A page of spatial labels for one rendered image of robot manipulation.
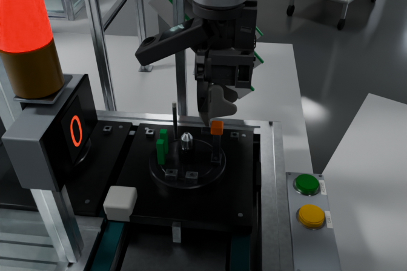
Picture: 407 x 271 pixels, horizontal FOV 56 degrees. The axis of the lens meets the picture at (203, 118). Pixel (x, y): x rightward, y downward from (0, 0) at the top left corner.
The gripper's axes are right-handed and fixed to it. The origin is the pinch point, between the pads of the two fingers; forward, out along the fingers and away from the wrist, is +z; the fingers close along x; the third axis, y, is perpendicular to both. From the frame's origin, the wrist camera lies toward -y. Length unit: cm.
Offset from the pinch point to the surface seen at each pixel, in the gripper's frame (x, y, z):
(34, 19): -20.1, -12.6, -25.2
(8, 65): -21.3, -15.6, -21.2
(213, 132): -0.9, 1.8, 2.0
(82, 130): -17.6, -12.1, -10.7
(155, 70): 52, -21, 23
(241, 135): 10.2, 6.6, 11.5
